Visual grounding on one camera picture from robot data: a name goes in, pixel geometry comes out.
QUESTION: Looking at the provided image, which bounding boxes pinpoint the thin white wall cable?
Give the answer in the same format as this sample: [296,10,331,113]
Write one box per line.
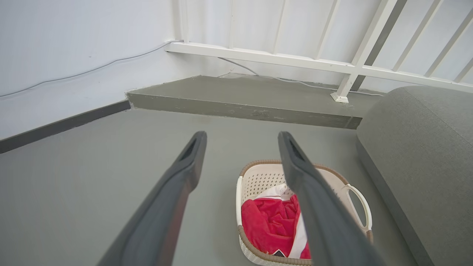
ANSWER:
[0,39,385,98]

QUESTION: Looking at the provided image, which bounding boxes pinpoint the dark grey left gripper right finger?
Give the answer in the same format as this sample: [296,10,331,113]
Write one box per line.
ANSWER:
[278,131,385,266]

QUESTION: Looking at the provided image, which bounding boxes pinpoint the white woven plastic laundry basket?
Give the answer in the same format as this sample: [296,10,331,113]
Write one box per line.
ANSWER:
[236,160,374,266]

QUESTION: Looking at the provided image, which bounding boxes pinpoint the grey raised floor platform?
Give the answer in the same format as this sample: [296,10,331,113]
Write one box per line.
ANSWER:
[126,73,385,130]

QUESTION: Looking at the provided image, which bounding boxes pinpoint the red and white garment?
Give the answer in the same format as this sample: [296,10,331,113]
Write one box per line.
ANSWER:
[241,184,312,260]

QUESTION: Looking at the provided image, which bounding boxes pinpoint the grey fabric sofa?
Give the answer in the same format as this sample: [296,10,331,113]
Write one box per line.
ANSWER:
[356,86,473,266]

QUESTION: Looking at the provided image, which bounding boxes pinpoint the dark grey baseboard strip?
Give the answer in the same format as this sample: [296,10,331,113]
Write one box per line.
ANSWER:
[0,100,132,154]

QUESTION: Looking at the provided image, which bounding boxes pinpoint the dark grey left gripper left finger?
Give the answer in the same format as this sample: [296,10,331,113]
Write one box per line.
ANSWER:
[98,131,208,266]

